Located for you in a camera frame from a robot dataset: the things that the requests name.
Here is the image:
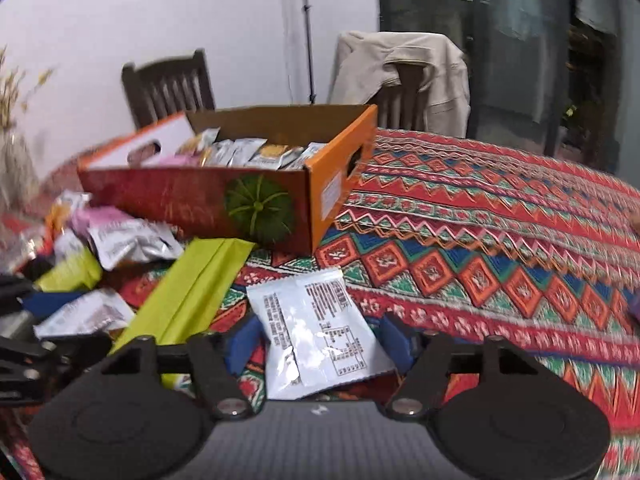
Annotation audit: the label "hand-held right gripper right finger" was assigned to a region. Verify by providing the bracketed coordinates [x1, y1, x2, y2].
[379, 312, 546, 422]

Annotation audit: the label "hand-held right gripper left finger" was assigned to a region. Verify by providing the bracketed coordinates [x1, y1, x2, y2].
[97, 316, 266, 422]

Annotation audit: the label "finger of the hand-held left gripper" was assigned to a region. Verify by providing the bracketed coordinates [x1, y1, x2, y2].
[0, 332, 114, 407]
[0, 274, 86, 319]

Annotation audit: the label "small green snack packet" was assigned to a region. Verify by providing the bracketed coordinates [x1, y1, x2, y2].
[35, 247, 104, 294]

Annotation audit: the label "white snack packet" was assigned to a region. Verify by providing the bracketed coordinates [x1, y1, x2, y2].
[246, 267, 397, 402]

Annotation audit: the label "long green snack packet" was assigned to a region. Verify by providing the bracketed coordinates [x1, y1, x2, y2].
[110, 237, 257, 389]

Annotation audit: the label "pile of snack packets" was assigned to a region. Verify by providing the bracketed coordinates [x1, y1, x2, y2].
[34, 190, 186, 342]
[175, 127, 329, 171]

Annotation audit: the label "orange cardboard box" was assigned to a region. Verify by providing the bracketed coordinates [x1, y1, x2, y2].
[77, 104, 379, 257]

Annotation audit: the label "patterned red tablecloth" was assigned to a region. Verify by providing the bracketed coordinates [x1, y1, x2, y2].
[0, 127, 640, 480]

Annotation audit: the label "small floral vase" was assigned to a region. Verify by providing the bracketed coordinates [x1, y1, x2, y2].
[0, 130, 42, 211]

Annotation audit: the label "yellow flower sprigs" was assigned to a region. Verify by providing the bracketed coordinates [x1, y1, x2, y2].
[0, 47, 54, 132]

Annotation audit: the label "dark wooden chair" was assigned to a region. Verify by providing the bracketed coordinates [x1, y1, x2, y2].
[372, 60, 432, 132]
[121, 49, 217, 131]

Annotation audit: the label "beige jacket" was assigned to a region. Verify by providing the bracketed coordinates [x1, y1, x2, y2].
[327, 30, 471, 139]

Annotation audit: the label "sliding glass door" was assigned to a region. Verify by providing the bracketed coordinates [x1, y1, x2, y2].
[377, 0, 640, 172]

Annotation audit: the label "studio light on stand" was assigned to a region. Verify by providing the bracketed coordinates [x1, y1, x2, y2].
[299, 0, 319, 106]

